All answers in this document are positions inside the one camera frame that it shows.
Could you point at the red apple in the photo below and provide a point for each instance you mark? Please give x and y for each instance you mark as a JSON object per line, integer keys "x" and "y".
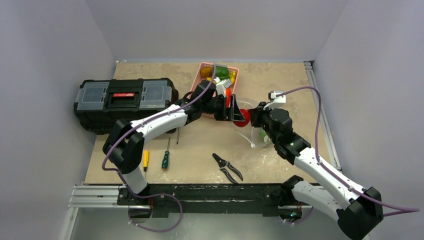
{"x": 245, "y": 121}

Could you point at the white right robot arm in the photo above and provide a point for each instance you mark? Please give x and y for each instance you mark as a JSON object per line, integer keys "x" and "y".
{"x": 353, "y": 207}

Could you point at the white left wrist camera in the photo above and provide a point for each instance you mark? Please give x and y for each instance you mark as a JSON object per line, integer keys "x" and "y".
{"x": 222, "y": 85}

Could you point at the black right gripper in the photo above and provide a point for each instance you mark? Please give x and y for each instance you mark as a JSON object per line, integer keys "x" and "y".
{"x": 255, "y": 117}

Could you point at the brown kiwi fruit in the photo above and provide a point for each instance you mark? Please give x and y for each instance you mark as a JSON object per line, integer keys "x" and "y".
{"x": 206, "y": 72}

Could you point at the green striped watermelon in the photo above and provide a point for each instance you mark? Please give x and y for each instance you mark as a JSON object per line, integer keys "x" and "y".
{"x": 263, "y": 136}

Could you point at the orange carrot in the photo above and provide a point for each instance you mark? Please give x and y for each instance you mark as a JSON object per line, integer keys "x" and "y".
{"x": 228, "y": 97}

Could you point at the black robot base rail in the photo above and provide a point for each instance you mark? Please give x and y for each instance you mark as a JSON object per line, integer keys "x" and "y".
{"x": 266, "y": 199}

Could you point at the black plastic toolbox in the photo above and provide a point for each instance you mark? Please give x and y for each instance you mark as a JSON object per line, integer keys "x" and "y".
{"x": 100, "y": 103}

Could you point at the clear dotted zip top bag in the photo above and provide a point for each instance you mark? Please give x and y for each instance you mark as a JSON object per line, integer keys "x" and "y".
{"x": 249, "y": 133}

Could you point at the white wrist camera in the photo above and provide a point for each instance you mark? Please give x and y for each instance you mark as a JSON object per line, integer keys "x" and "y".
{"x": 276, "y": 99}
{"x": 222, "y": 85}

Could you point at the black handled pliers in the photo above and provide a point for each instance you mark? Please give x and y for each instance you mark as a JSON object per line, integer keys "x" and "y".
{"x": 225, "y": 167}

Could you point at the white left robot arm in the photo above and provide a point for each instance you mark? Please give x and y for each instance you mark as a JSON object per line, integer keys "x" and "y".
{"x": 124, "y": 146}

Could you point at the green bell pepper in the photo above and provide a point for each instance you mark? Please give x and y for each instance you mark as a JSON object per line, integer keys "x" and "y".
{"x": 222, "y": 72}

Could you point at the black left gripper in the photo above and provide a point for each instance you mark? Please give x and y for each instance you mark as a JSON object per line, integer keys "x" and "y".
{"x": 232, "y": 114}

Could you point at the black yellow handled screwdriver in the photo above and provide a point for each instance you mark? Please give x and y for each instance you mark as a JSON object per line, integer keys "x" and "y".
{"x": 178, "y": 135}

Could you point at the yellow banana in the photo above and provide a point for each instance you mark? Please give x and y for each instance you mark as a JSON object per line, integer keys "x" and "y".
{"x": 233, "y": 76}

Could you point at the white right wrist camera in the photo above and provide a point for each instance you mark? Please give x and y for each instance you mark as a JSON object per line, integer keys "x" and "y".
{"x": 276, "y": 99}

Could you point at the green handled screwdriver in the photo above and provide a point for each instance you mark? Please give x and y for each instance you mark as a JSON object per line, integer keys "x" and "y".
{"x": 165, "y": 160}

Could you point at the pink perforated plastic basket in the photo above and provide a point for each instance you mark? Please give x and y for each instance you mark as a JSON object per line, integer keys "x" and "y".
{"x": 212, "y": 76}

